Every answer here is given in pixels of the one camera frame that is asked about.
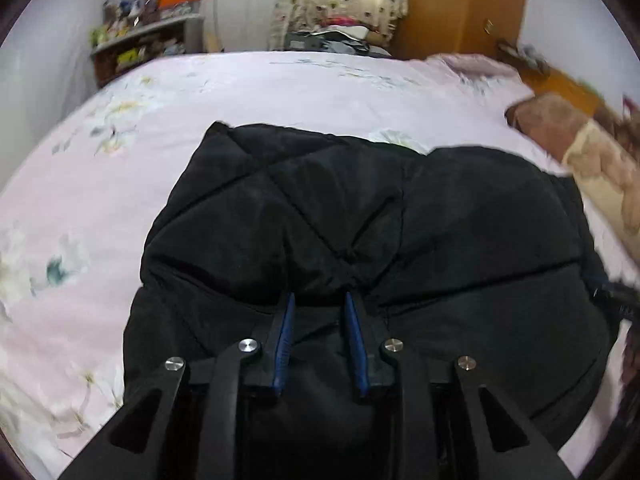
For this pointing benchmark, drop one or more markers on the black puffer jacket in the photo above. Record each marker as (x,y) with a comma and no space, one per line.
(462,251)

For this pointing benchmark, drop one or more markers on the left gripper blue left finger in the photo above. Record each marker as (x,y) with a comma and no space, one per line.
(281,351)

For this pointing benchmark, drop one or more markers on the bunny print plush blanket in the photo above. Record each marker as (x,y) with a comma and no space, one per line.
(601,154)

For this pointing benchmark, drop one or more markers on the person right hand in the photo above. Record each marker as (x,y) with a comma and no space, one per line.
(629,402)

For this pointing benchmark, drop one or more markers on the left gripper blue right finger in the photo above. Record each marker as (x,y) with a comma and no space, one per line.
(357,344)

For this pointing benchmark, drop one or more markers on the wooden headboard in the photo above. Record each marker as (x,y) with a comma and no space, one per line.
(542,78)

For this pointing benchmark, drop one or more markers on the wooden wardrobe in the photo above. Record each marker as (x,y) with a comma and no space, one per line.
(456,26)

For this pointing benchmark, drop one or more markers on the pink floral bed quilt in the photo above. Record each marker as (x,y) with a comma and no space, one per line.
(74,222)

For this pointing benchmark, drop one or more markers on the orange lid storage box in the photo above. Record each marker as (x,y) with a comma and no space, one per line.
(173,8)

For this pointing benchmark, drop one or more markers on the cluttered wooden shelf unit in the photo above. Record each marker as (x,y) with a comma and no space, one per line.
(180,35)

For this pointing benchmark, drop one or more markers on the pile of clothes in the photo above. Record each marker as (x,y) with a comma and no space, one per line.
(339,35)

